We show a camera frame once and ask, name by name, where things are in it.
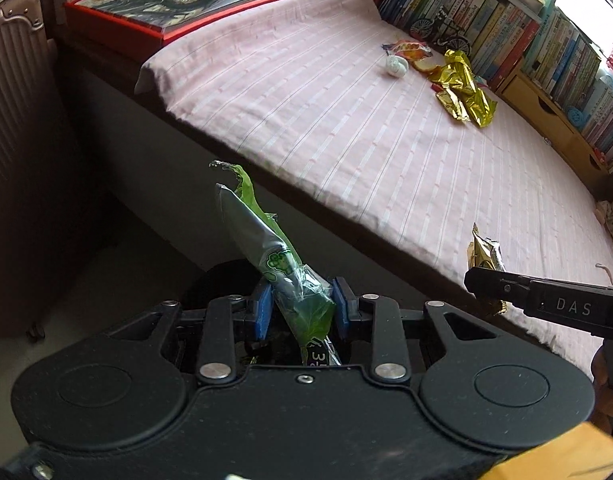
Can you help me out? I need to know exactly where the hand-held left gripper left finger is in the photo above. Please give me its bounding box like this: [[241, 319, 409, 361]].
[[106, 280, 273, 383]]

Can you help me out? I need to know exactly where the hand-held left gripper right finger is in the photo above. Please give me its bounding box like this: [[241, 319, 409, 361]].
[[333, 276, 510, 383]]

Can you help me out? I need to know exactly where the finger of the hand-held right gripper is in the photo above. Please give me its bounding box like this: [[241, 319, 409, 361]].
[[464, 266, 535, 313]]

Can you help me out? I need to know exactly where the gold snack packet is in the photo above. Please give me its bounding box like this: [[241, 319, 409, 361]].
[[467, 224, 508, 317]]

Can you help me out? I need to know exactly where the long green snack wrapper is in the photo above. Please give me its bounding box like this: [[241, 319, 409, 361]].
[[209, 160, 342, 366]]

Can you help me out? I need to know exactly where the row of upright books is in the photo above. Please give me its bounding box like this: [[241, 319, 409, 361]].
[[379, 0, 545, 91], [519, 0, 613, 166]]

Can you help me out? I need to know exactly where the person's right hand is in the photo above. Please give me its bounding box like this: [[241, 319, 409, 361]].
[[589, 342, 612, 433]]

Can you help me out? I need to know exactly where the dark-haired doll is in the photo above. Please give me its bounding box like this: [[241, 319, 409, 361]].
[[594, 160, 613, 271]]

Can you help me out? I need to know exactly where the grey bed base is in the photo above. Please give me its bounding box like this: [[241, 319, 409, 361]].
[[56, 40, 487, 321]]

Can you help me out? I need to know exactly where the wooden drawer organizer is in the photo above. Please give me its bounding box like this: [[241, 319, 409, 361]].
[[497, 70, 613, 191]]

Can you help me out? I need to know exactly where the pile of gold wrappers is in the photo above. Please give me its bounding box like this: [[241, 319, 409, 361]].
[[429, 49, 498, 131]]

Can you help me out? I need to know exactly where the orange snack wrapper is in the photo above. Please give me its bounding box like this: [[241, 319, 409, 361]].
[[381, 40, 435, 61]]

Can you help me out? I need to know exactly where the black model bicycle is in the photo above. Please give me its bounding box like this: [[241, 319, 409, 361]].
[[411, 7, 472, 53]]

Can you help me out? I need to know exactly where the brown suitcase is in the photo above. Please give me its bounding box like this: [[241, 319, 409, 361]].
[[0, 0, 87, 341]]

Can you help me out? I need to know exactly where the red shallow tray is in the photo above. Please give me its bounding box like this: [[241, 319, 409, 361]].
[[64, 0, 264, 48]]

